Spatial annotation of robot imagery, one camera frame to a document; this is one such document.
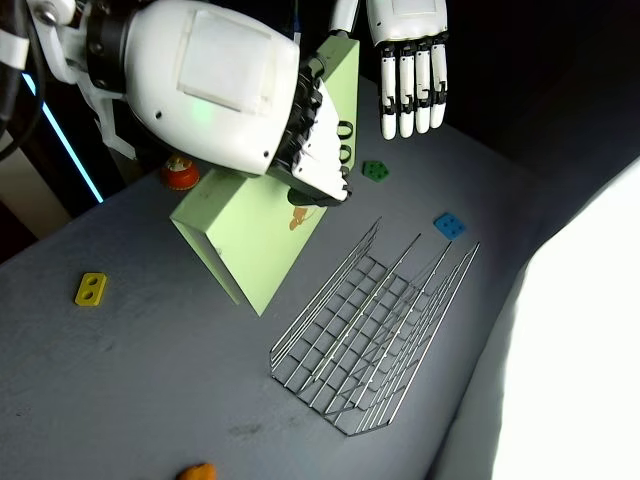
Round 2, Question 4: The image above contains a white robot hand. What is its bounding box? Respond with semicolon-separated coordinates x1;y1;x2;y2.
122;0;357;207
329;0;450;140

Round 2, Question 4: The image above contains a light green box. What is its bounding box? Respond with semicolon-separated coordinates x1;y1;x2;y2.
169;37;361;317

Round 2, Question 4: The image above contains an orange red toy cake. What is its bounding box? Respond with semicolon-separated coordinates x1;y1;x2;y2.
160;154;201;192

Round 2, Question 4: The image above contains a cyan light strip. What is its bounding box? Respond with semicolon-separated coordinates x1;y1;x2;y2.
22;73;105;204

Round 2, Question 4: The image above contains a green pentagon block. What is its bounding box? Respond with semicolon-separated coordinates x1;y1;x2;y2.
360;159;392;184

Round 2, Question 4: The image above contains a beige panel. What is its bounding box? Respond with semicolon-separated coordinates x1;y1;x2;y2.
0;147;73;241

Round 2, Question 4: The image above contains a blue square block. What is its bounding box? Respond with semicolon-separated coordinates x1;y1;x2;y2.
432;211;468;242

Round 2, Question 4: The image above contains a yellow two-hole block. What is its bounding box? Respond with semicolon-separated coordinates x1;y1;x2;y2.
74;272;109;307

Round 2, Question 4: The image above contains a grey table cloth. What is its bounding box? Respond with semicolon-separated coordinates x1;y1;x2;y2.
0;74;640;480

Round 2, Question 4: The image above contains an orange toy piece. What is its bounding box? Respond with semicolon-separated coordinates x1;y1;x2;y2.
178;462;219;480

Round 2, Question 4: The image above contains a white blurred surface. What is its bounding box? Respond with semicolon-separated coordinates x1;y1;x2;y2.
424;157;640;480

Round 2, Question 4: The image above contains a wire dish rack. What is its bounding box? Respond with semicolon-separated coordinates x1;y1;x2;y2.
268;215;481;438

